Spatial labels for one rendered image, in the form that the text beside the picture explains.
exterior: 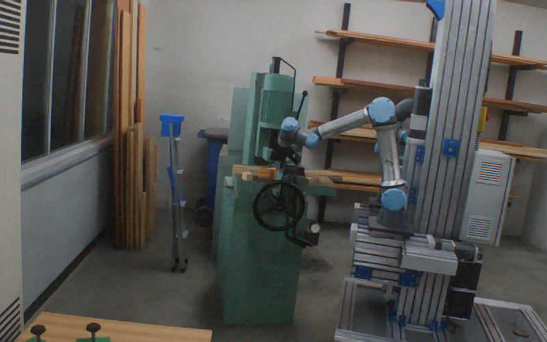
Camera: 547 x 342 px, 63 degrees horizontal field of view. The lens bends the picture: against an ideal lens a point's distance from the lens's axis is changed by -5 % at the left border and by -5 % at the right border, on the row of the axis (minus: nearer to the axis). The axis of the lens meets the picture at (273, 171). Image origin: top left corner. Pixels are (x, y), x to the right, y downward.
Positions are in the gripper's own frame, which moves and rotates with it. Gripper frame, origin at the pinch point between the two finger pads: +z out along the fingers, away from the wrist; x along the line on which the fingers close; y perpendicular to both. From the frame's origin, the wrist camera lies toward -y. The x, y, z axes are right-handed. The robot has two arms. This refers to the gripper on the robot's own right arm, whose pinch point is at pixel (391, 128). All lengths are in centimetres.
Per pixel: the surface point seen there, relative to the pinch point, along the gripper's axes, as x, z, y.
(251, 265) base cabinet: -103, -69, 71
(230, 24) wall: -120, 176, -97
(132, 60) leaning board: -200, 73, -58
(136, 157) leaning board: -194, 39, 20
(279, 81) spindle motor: -83, -60, -35
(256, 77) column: -96, -35, -38
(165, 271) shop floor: -169, 0, 102
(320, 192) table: -61, -63, 30
